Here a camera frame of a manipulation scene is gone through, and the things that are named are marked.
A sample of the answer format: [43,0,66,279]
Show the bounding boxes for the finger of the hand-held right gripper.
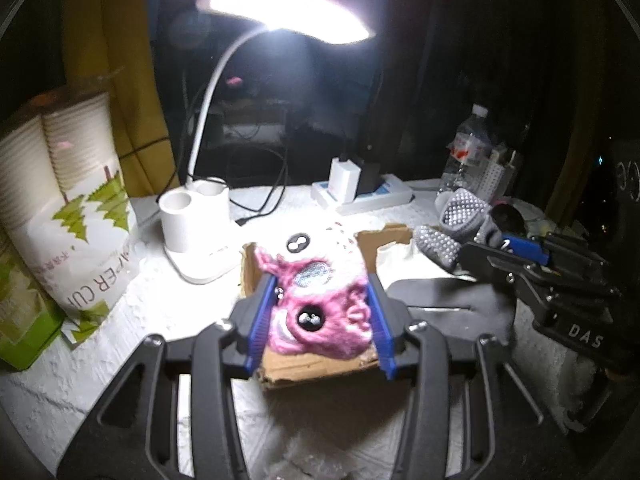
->
[501,232,610,272]
[457,241,621,307]

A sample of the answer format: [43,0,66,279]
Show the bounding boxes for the green paper cup pack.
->
[0,230,66,372]

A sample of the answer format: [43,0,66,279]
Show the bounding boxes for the white cloth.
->
[375,242,422,282]

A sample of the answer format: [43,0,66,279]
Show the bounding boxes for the pink plush animal socks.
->
[252,220,378,361]

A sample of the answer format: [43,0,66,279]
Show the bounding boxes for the clear water bottle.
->
[440,105,491,196]

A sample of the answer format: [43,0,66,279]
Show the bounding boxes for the white power strip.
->
[311,174,415,216]

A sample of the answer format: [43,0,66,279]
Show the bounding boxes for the white paper cup pack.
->
[0,91,141,348]

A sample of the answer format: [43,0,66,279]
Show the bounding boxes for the dark round object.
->
[490,205,526,234]

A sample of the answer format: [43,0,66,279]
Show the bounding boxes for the grey beaded sock pair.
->
[412,187,503,270]

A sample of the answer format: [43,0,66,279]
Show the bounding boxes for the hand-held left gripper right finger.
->
[366,274,513,480]

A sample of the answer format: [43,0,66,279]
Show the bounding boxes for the white desk lamp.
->
[159,0,377,285]

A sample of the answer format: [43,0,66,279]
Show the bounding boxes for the black charger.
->
[357,157,384,195]

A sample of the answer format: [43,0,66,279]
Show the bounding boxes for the yellow curtain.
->
[545,10,603,221]
[62,0,173,198]

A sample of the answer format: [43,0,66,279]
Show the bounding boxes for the white perforated holder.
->
[472,145,523,202]

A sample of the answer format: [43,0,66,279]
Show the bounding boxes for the black cable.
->
[230,145,292,226]

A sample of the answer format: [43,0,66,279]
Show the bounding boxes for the cardboard box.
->
[240,222,417,391]

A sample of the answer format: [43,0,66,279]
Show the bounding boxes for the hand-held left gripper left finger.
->
[57,274,280,480]

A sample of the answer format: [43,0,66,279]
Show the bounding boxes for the white charger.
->
[329,157,361,201]

